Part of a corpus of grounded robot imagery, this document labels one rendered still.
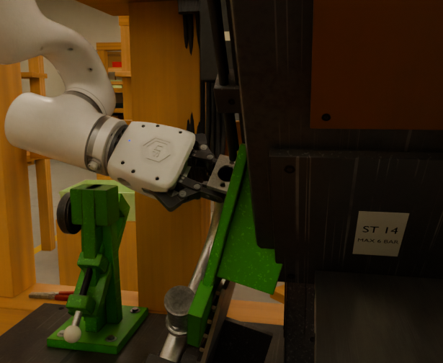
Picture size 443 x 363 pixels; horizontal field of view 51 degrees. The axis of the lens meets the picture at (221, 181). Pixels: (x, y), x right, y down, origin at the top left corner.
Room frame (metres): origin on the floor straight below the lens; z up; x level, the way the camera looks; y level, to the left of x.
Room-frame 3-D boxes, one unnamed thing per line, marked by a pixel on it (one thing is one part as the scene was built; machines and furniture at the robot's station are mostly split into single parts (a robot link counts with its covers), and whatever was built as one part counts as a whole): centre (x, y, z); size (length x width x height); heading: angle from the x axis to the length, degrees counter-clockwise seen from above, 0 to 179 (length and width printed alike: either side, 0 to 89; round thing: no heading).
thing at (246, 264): (0.55, -0.04, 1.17); 0.13 x 0.12 x 0.20; 79
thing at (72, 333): (0.71, 0.24, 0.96); 0.06 x 0.03 x 0.06; 169
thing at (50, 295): (0.97, 0.35, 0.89); 0.16 x 0.05 x 0.01; 87
